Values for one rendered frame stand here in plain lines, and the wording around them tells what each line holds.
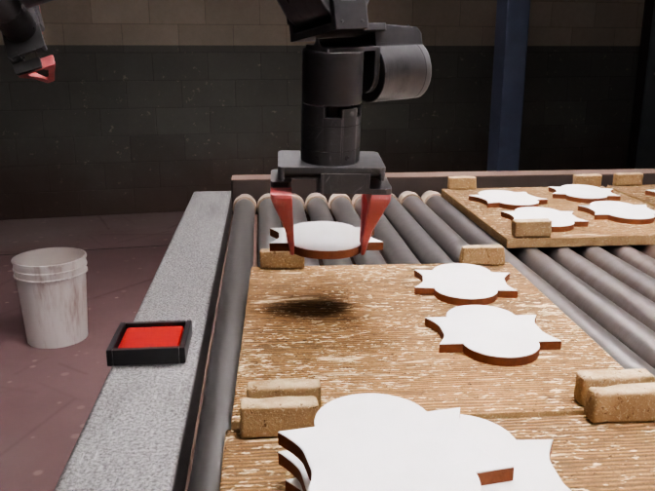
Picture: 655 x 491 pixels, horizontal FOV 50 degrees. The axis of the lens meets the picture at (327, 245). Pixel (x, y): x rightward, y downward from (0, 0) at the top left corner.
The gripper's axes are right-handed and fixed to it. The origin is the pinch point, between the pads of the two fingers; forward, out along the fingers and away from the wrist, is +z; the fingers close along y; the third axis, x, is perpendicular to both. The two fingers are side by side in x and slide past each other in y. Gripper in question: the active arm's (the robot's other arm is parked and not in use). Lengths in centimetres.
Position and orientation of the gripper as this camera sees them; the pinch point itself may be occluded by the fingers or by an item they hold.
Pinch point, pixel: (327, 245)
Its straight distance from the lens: 72.8
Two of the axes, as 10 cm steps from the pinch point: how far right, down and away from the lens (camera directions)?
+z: -0.3, 9.3, 3.7
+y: 10.0, 0.0, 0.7
